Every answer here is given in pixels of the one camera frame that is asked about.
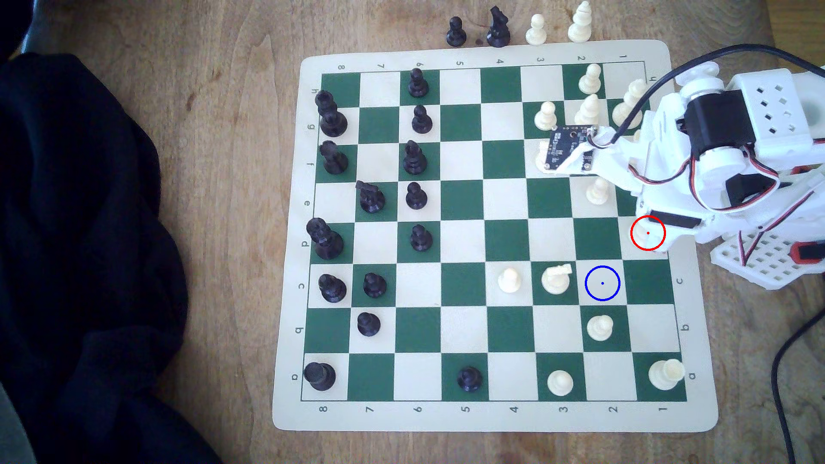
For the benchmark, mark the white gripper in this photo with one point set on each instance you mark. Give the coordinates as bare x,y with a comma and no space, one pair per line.
675,221

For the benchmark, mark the black chess pawn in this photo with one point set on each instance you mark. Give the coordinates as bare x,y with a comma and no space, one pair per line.
416,198
368,325
421,122
469,380
456,35
417,87
374,286
421,240

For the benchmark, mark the black chess bishop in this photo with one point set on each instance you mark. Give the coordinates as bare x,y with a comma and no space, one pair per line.
414,161
332,290

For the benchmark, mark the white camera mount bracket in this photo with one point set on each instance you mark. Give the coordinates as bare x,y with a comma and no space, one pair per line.
612,167

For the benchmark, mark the white grid base plate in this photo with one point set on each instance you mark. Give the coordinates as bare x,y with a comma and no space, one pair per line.
767,264

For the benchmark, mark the black cloth jacket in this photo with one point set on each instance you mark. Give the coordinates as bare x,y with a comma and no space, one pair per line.
77,258

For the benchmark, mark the white chess rook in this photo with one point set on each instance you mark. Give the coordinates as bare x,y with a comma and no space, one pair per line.
664,375

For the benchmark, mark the black chess queen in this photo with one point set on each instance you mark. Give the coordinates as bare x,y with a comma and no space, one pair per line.
327,243

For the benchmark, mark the black chess king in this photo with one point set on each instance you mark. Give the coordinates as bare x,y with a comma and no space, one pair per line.
332,122

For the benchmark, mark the white chess king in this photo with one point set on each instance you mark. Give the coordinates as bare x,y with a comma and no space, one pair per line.
624,115

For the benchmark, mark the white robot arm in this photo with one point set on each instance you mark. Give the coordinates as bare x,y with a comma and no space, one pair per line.
770,109

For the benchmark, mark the green white chess board mat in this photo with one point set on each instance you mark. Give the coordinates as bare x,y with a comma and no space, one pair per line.
461,200

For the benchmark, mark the dark camera circuit board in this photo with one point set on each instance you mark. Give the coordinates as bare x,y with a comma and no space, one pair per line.
567,147

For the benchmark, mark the black chess knight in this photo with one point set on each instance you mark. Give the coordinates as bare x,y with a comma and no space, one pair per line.
372,201
497,32

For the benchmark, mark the red black table clamp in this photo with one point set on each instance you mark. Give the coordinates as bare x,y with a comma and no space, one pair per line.
809,252

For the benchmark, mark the white chess pawn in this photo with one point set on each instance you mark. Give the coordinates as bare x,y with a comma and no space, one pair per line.
535,35
597,193
546,117
590,82
559,383
510,281
599,328

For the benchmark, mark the black chess rook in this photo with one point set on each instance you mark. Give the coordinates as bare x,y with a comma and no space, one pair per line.
319,376
334,161

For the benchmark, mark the white chess bishop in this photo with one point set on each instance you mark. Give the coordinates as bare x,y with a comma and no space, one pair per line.
587,111
580,29

